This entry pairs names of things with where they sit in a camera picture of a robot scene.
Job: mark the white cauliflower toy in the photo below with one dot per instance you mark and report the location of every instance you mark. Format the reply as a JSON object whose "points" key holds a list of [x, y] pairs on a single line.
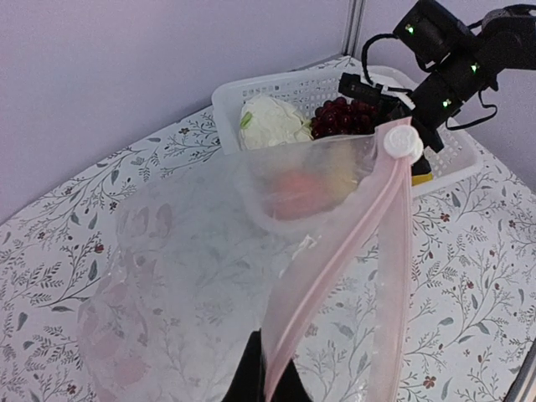
{"points": [[268, 122]]}

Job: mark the floral table cloth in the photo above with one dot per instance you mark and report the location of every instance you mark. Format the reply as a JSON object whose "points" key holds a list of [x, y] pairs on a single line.
{"points": [[472, 311]]}

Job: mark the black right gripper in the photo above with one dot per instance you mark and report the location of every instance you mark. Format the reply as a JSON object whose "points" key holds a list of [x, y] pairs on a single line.
{"points": [[425, 119]]}

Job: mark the clear zip top bag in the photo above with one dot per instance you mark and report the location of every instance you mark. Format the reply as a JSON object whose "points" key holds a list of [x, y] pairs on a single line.
{"points": [[200, 264]]}

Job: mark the yellow banana toy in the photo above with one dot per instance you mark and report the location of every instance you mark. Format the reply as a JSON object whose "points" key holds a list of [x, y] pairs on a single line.
{"points": [[342, 172]]}

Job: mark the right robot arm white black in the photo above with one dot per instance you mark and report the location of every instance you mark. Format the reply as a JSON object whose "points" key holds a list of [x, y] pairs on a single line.
{"points": [[461, 63]]}

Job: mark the right aluminium frame post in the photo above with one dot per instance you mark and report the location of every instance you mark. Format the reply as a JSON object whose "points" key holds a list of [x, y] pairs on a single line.
{"points": [[356, 10]]}

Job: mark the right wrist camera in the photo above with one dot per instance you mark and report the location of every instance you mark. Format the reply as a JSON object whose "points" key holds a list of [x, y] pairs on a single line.
{"points": [[351, 86]]}

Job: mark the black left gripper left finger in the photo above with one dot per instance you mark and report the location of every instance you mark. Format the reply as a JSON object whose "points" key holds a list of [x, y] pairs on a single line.
{"points": [[248, 382]]}

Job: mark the dark red grapes toy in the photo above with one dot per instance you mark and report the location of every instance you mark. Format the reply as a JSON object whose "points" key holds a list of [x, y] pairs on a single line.
{"points": [[343, 117]]}

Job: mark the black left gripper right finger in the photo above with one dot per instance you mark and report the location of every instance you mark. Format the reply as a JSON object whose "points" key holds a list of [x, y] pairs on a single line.
{"points": [[290, 387]]}

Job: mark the orange toy fruit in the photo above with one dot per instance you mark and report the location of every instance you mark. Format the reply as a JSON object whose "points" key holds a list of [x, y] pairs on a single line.
{"points": [[297, 195]]}

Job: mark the white plastic basket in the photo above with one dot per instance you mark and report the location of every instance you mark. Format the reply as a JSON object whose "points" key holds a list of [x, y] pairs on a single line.
{"points": [[307, 105]]}

